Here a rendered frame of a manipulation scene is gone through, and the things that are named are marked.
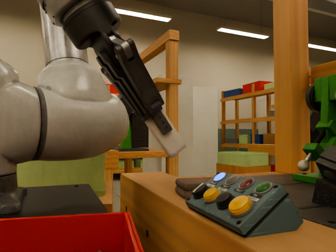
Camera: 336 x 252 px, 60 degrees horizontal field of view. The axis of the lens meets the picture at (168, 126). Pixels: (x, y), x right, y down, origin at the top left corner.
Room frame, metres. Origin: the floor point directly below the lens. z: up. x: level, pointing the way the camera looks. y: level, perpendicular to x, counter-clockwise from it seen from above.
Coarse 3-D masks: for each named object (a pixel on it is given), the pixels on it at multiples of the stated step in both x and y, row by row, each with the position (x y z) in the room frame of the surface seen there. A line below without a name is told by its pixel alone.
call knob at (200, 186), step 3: (201, 183) 0.46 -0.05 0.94; (195, 186) 0.46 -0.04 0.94; (198, 186) 0.46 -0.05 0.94; (201, 186) 0.45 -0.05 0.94; (204, 186) 0.45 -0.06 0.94; (195, 189) 0.45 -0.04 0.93; (198, 189) 0.45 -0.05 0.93; (201, 189) 0.45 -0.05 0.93; (204, 189) 0.45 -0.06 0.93; (192, 192) 0.45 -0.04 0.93; (195, 192) 0.45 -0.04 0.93; (198, 192) 0.45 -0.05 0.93; (201, 192) 0.44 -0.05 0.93; (195, 195) 0.45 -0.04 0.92; (198, 195) 0.45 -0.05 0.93
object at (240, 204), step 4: (240, 196) 0.36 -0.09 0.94; (244, 196) 0.36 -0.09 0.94; (232, 200) 0.37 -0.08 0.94; (236, 200) 0.36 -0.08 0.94; (240, 200) 0.35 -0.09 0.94; (244, 200) 0.35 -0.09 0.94; (248, 200) 0.35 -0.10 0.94; (232, 204) 0.36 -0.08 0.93; (236, 204) 0.35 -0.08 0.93; (240, 204) 0.35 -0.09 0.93; (244, 204) 0.35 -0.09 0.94; (248, 204) 0.35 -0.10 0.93; (228, 208) 0.36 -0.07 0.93; (232, 208) 0.35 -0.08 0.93; (236, 208) 0.35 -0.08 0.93; (240, 208) 0.35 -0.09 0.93; (244, 208) 0.34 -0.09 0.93; (248, 208) 0.35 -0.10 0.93; (232, 212) 0.35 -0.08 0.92; (236, 212) 0.35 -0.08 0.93; (240, 212) 0.35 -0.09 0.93
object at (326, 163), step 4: (316, 160) 0.50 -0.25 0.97; (320, 160) 0.50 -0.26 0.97; (324, 160) 0.49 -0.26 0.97; (316, 164) 0.50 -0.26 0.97; (320, 164) 0.49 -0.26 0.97; (324, 164) 0.48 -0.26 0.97; (328, 164) 0.48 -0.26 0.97; (332, 164) 0.48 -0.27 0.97; (320, 168) 0.50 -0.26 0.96; (324, 168) 0.49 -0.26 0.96; (328, 168) 0.48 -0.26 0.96; (332, 168) 0.47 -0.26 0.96; (320, 172) 0.51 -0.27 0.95; (332, 172) 0.48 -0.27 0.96; (324, 176) 0.51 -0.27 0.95
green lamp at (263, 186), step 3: (261, 183) 0.38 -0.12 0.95; (264, 183) 0.37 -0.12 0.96; (267, 183) 0.37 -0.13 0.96; (258, 186) 0.37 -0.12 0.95; (261, 186) 0.37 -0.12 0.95; (264, 186) 0.37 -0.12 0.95; (267, 186) 0.36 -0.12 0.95; (255, 189) 0.38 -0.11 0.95; (258, 189) 0.37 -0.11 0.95; (261, 189) 0.37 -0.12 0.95; (264, 189) 0.36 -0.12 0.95
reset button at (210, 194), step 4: (212, 188) 0.42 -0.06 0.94; (216, 188) 0.43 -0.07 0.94; (204, 192) 0.43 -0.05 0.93; (208, 192) 0.42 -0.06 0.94; (212, 192) 0.41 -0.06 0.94; (216, 192) 0.42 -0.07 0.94; (204, 196) 0.42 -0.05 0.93; (208, 196) 0.41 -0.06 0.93; (212, 196) 0.41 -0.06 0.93; (216, 196) 0.41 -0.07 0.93; (208, 200) 0.42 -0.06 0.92
